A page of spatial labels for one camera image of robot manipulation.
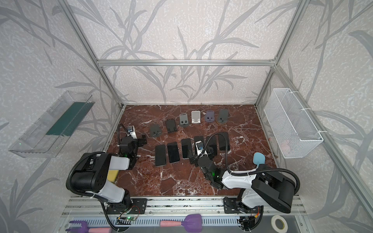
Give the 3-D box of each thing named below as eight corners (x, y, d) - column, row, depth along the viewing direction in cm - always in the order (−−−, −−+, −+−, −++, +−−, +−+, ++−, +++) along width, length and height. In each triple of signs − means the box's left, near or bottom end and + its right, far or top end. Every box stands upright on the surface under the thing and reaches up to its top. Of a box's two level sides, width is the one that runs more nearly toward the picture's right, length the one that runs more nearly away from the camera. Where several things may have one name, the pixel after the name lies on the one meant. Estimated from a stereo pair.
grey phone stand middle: (180, 126, 109) (179, 120, 103) (180, 119, 112) (179, 113, 107) (188, 125, 109) (187, 119, 103) (187, 119, 113) (187, 113, 107)
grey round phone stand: (204, 122, 111) (205, 116, 106) (204, 115, 115) (204, 109, 110) (213, 122, 111) (214, 116, 106) (213, 115, 115) (214, 109, 110)
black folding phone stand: (167, 133, 105) (166, 128, 100) (166, 122, 111) (164, 117, 107) (177, 131, 106) (176, 126, 102) (174, 120, 112) (174, 115, 108)
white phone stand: (191, 123, 111) (191, 116, 104) (191, 118, 114) (191, 110, 107) (200, 123, 111) (200, 116, 104) (200, 118, 114) (200, 110, 107)
